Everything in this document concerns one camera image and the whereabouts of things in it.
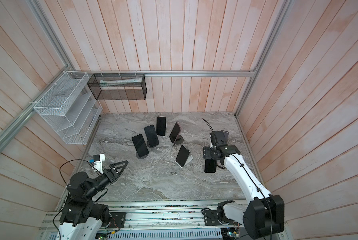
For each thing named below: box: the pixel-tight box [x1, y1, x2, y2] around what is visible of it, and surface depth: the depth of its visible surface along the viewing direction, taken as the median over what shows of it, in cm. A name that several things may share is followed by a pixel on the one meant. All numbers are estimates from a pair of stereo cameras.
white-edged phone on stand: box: [156, 116, 167, 137], surface depth 106 cm
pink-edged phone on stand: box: [169, 122, 182, 144], surface depth 100 cm
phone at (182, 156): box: [175, 145, 191, 168], surface depth 89 cm
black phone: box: [204, 159, 217, 173], surface depth 85 cm
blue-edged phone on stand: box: [144, 124, 160, 148], surface depth 99 cm
